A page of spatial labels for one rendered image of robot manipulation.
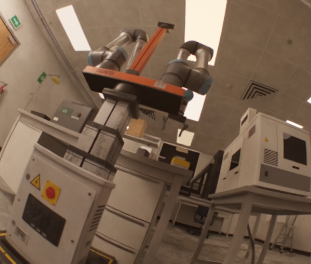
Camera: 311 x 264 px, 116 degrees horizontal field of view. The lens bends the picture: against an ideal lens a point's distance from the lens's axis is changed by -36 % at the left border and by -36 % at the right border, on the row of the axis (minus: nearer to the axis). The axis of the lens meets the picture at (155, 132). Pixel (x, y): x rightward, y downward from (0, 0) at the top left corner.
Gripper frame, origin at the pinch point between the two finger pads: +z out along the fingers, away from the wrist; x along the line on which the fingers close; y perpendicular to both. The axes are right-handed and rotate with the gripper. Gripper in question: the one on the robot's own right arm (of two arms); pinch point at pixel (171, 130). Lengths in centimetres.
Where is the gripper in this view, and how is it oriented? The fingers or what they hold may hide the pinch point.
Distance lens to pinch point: 112.6
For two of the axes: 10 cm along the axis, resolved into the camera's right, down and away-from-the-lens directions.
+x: 8.9, 3.6, -2.9
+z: -3.7, 9.3, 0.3
